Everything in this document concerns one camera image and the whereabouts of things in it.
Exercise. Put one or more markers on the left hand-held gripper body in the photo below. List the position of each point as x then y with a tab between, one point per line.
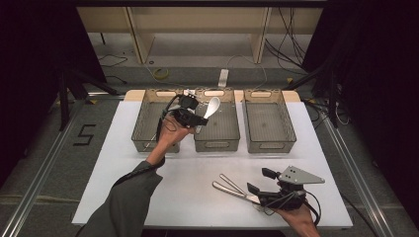
187	110

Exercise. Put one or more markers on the aluminium floor rail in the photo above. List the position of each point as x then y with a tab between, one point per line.
355	171
39	177

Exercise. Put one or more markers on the white ceramic spoon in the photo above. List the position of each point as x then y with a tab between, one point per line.
213	105

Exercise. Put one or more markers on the wooden shelf unit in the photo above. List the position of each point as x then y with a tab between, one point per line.
201	23

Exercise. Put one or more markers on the black curtain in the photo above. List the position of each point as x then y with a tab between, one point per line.
378	82
29	65

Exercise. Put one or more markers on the black metal stand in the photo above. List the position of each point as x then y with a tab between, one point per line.
64	98
332	98

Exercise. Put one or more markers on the person's right hand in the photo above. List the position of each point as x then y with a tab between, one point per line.
301	222

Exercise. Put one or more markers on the translucent grey plastic bin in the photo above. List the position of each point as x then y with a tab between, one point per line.
222	126
268	123
148	118

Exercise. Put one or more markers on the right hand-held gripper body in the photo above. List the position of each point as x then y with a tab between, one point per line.
286	194

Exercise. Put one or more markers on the person's left hand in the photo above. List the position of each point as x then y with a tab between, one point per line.
173	136

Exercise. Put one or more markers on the white power strip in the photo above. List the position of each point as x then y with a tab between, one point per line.
223	78

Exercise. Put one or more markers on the metal tongs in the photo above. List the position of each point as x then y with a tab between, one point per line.
230	190

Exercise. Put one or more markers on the silver metal chopstick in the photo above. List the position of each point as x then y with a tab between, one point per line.
150	141

